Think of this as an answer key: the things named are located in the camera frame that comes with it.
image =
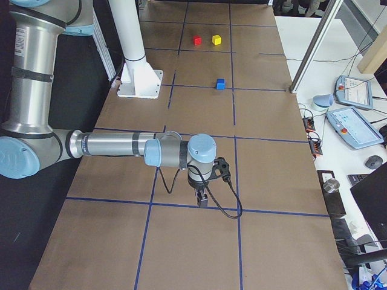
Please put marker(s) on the red wooden block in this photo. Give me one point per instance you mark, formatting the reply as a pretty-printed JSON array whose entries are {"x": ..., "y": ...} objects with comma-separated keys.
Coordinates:
[{"x": 197, "y": 40}]

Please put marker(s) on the white camera pole base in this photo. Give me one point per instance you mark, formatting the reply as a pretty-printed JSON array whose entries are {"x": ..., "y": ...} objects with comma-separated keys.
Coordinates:
[{"x": 138, "y": 79}]

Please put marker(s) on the aluminium frame post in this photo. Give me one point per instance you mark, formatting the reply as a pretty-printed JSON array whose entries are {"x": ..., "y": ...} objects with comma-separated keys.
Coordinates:
[{"x": 321, "y": 31}]

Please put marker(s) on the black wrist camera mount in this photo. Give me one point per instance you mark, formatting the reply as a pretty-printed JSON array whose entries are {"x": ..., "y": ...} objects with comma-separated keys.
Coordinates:
[{"x": 221, "y": 170}]

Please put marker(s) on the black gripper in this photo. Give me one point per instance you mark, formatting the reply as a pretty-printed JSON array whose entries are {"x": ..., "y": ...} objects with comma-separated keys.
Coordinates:
[{"x": 195, "y": 184}]

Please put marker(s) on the teach pendant tablet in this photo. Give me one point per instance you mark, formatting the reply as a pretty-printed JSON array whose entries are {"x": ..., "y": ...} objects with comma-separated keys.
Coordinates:
[
  {"x": 354, "y": 128},
  {"x": 354, "y": 92}
]

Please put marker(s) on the far teach pendant tablet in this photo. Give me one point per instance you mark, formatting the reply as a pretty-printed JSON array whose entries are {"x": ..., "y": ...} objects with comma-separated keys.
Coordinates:
[{"x": 354, "y": 92}]

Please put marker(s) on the black orange connector strip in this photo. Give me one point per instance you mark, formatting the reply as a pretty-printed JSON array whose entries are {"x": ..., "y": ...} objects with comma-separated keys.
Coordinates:
[{"x": 314, "y": 140}]

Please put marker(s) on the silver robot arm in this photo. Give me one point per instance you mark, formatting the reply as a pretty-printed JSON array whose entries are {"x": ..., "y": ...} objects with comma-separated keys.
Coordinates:
[{"x": 29, "y": 144}]

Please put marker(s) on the black laptop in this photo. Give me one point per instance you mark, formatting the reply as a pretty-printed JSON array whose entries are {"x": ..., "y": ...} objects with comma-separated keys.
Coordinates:
[{"x": 370, "y": 196}]

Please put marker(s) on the black computer mouse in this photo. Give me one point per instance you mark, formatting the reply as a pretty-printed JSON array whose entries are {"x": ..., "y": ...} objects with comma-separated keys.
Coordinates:
[{"x": 374, "y": 162}]

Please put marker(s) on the yellow wooden block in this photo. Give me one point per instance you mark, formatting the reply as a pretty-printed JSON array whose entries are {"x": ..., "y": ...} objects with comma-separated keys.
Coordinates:
[{"x": 216, "y": 39}]

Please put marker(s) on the near teach pendant tablet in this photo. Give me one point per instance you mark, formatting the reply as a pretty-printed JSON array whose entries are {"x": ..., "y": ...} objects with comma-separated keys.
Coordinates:
[{"x": 354, "y": 128}]

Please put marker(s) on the silver metal cup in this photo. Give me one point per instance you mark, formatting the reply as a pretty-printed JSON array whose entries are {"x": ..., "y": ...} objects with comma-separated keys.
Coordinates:
[{"x": 331, "y": 185}]

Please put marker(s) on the blue wooden block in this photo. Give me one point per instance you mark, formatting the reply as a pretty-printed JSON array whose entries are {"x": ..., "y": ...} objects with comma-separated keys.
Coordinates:
[{"x": 220, "y": 84}]

